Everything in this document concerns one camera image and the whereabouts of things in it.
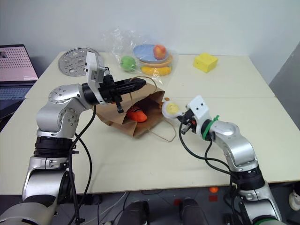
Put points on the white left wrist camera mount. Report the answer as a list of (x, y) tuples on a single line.
[(93, 68)]

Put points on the white caster wheel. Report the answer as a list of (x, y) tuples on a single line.
[(295, 200)]

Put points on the yellow cheese block toy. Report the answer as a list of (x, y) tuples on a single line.
[(205, 62)]

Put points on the red toy apple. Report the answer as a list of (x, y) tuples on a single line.
[(159, 52)]

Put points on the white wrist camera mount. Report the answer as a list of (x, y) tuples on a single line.
[(93, 68), (199, 110)]

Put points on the dark rounded shape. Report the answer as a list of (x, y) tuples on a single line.
[(136, 213), (192, 212)]

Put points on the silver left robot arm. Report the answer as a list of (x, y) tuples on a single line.
[(58, 110)]

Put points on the green wrist zip tie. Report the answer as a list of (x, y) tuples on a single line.
[(206, 131)]

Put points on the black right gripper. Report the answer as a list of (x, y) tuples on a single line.
[(190, 119)]

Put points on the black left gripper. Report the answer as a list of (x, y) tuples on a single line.
[(109, 91)]

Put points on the clear plastic bag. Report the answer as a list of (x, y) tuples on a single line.
[(145, 42)]

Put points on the perforated metal disc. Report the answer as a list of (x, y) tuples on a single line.
[(72, 62)]

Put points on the open laptop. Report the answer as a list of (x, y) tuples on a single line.
[(14, 70)]

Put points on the fried egg plush toy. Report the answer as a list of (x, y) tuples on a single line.
[(171, 109)]

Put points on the blue plate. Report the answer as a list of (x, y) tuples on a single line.
[(144, 52)]

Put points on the orange plush toy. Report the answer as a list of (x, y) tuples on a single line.
[(137, 114)]

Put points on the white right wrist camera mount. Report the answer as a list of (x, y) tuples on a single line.
[(199, 110)]

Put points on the green toy apple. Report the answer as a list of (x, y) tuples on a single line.
[(128, 63)]

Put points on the small orange ball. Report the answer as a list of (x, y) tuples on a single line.
[(213, 190)]

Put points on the brown paper bag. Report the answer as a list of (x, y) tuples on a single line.
[(122, 122)]

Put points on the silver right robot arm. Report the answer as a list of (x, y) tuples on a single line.
[(239, 145)]

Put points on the orange bowl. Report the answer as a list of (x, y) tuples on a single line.
[(167, 61)]

